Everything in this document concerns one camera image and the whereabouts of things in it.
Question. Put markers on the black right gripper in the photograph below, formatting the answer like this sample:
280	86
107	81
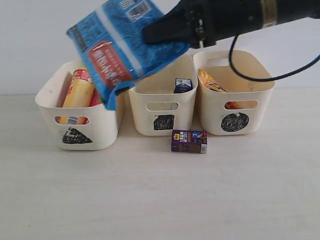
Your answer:
206	21

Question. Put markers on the blue white milk carton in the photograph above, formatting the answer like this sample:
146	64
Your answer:
182	85

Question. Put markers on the orange black noodle packet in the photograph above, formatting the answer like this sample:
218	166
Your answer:
209	82

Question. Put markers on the blue noodle packet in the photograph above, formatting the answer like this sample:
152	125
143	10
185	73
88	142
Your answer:
110	43

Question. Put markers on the pink Lays chips can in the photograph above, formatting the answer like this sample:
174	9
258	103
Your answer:
96	99

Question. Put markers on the yellow Lays chips can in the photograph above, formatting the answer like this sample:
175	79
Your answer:
79	95

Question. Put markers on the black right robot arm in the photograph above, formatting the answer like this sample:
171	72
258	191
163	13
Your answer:
277	12

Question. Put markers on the cream bin square mark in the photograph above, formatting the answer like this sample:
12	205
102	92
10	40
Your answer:
156	109

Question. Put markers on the cream bin circle mark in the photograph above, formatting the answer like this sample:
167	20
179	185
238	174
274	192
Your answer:
240	109

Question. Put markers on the purple drink carton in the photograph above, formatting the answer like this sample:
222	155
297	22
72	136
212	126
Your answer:
189	141

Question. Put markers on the cream bin triangle mark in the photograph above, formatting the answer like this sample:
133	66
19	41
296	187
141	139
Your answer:
102	128

